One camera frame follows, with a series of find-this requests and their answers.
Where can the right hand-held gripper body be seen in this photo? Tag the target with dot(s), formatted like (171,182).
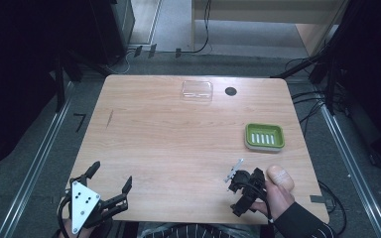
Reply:
(246,201)

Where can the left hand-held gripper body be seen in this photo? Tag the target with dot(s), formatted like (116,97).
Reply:
(83,205)

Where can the person's right hand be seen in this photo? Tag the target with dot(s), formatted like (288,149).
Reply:
(279,191)

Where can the person's left hand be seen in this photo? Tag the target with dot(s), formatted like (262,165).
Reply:
(79,233)

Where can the green soap dish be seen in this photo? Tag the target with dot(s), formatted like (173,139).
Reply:
(264,137)

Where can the person's striped dark clothing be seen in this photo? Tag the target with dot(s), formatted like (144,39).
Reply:
(195,231)

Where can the grey tape strip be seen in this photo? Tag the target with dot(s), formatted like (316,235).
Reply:
(317,198)

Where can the black round table grommet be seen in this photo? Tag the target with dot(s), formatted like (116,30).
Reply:
(230,91)

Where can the black metal stand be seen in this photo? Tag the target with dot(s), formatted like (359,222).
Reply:
(61,79)
(314,62)

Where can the clear plastic container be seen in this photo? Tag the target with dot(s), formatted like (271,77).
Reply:
(197,90)

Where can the black cabinet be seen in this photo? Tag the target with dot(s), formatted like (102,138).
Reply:
(112,29)

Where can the light wooden desk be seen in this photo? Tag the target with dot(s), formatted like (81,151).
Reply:
(261,13)

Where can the aluminium floor rail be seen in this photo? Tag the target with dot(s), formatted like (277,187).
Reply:
(34,165)
(354,168)

